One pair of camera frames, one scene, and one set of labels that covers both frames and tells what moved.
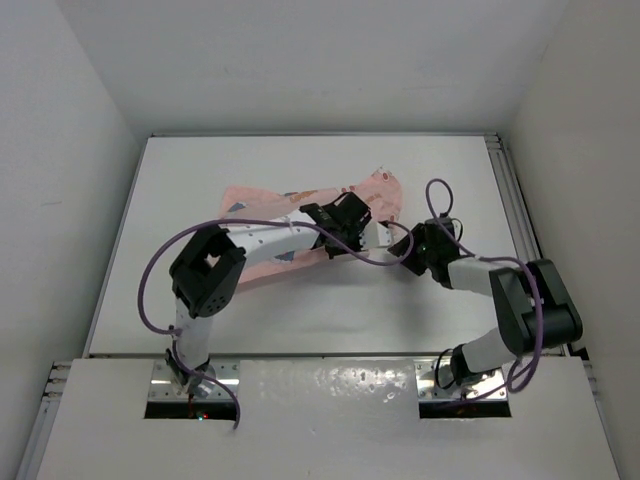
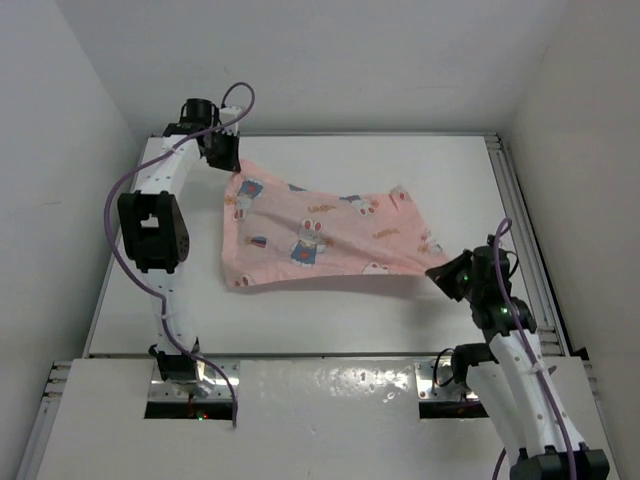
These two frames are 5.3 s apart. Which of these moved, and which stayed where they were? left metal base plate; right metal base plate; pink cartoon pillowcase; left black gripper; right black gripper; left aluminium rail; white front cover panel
Moved: left black gripper; pink cartoon pillowcase; right black gripper
Stayed: right metal base plate; left aluminium rail; left metal base plate; white front cover panel
